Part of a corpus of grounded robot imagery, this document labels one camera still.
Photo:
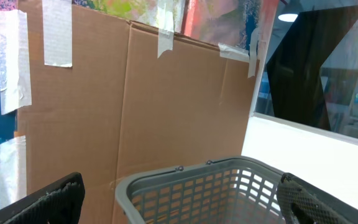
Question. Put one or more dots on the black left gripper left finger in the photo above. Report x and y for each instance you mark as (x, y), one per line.
(58, 203)

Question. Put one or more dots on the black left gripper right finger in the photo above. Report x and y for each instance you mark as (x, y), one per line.
(303, 203)

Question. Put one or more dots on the grey plastic basket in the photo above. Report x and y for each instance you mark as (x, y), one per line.
(233, 190)

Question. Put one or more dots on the white tape strip lower left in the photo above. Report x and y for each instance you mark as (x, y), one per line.
(13, 176)

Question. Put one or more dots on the white tape strip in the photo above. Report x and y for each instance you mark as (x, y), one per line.
(165, 26)
(242, 55)
(13, 176)
(57, 28)
(15, 86)

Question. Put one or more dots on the brown cardboard sheet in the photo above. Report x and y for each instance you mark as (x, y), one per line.
(122, 108)

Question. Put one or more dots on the white tape strip right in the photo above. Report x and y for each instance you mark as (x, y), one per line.
(242, 55)

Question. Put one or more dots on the white tape strip far left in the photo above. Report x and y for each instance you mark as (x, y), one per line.
(15, 86)

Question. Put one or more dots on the ceiling lamp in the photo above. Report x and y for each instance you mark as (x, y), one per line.
(291, 11)

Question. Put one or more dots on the white tape strip upper left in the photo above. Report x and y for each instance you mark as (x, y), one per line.
(57, 28)

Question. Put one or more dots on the white tape strip top middle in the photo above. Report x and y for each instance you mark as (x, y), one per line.
(165, 26)

